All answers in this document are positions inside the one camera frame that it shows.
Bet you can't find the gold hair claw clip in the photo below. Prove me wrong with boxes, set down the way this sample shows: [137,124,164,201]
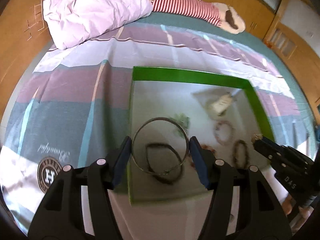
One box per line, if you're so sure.
[251,134,263,143]

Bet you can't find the pink bead bracelet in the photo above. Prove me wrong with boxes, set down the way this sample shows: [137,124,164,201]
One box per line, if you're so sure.
[214,120,235,146]

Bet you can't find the green bead cluster jewelry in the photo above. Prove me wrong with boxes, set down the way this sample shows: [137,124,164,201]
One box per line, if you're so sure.
[172,113,190,139]

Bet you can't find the thin metal bangle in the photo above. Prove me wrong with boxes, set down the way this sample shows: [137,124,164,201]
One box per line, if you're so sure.
[132,117,189,175]

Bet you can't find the striped patterned bed sheet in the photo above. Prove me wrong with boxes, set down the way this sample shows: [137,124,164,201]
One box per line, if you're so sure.
[1,12,317,239]

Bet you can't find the green cardboard box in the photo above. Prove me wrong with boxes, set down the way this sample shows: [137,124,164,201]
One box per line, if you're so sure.
[128,67,273,204]

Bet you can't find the wooden wardrobe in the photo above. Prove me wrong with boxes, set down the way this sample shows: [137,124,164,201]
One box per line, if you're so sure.
[195,0,319,121]

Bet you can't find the red striped plush toy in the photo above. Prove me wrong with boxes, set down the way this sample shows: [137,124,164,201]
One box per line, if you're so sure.
[150,0,246,34]

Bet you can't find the dark bead bracelet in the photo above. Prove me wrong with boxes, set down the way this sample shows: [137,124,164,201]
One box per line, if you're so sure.
[233,139,250,169]

